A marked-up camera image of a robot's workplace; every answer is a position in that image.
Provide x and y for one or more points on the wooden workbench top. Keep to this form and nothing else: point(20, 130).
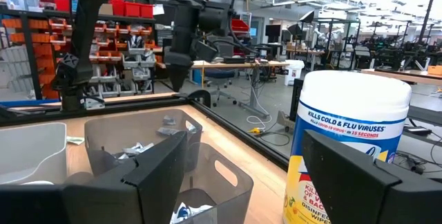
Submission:
point(407, 75)

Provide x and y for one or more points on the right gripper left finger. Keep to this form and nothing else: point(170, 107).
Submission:
point(103, 200)

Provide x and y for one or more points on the black monitor on stand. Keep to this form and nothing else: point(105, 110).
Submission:
point(273, 32)

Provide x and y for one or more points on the shelf with red bins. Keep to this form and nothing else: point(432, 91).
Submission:
point(239, 25)

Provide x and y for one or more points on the brown translucent plastic bin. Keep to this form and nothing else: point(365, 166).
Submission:
point(241, 189)
point(103, 130)

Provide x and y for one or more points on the black softbox lamp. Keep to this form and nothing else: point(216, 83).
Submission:
point(307, 16)

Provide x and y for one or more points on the wooden desk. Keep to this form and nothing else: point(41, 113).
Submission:
point(235, 64)

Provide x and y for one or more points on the green-striped bandage wrapper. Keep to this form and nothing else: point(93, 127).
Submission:
point(75, 140)

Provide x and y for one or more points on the white plastic bin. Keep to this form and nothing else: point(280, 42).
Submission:
point(36, 183)

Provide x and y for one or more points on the white disinfectant wipes canister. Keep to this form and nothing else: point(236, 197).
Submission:
point(352, 92)

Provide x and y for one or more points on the rack of red bins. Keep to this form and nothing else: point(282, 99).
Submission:
point(34, 40)

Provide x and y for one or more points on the white trash can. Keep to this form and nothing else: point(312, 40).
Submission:
point(294, 72)

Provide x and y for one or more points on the clear plastic box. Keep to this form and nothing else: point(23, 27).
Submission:
point(20, 1)

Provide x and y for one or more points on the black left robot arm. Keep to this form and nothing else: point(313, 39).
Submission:
point(89, 27)

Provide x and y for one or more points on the grey plastic bin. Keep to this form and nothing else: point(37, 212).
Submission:
point(34, 148)

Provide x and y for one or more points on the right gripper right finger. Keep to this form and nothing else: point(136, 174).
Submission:
point(362, 198)

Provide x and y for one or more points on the black aluminium table frame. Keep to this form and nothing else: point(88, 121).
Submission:
point(103, 108)

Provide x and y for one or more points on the grey office chair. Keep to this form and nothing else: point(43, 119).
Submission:
point(221, 75)

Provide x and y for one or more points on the blue bar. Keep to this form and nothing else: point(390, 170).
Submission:
point(27, 102)

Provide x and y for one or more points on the shelf of small parts bins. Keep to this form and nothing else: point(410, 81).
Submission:
point(114, 54)

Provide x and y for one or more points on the black robot workstation frame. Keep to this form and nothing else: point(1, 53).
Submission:
point(336, 20)

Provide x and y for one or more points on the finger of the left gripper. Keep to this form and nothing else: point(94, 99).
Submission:
point(173, 75)
point(183, 75)

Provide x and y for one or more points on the black controller box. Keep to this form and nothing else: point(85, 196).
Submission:
point(296, 99)

